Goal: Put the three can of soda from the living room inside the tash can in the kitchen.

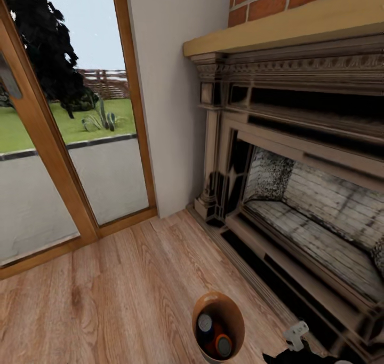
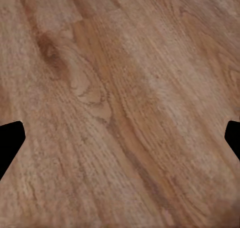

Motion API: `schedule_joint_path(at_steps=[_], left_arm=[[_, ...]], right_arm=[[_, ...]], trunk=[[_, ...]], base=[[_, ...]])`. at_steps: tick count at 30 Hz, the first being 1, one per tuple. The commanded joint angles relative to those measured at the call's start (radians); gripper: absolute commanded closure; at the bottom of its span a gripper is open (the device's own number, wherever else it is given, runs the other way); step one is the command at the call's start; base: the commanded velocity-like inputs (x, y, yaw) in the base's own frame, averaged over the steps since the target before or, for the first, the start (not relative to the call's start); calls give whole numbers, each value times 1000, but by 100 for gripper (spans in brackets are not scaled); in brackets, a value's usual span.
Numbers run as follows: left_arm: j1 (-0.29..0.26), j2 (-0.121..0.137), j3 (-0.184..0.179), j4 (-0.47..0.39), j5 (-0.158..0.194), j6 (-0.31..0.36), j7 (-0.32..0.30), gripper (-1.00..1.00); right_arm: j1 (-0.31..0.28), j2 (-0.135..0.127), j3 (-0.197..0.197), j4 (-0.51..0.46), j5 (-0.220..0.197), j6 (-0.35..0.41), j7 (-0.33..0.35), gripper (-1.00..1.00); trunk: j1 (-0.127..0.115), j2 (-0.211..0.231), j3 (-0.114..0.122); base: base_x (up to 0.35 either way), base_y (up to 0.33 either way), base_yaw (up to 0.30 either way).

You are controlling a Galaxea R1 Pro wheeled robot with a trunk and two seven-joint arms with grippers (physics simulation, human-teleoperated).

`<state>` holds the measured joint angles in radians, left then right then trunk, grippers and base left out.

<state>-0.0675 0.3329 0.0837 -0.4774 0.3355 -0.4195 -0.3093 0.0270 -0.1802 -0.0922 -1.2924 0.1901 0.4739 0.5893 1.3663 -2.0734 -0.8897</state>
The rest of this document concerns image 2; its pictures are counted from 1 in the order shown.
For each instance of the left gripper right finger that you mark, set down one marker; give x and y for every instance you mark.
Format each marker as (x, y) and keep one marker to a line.
(232, 136)

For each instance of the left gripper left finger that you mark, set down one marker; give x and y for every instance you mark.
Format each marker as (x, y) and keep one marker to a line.
(12, 136)

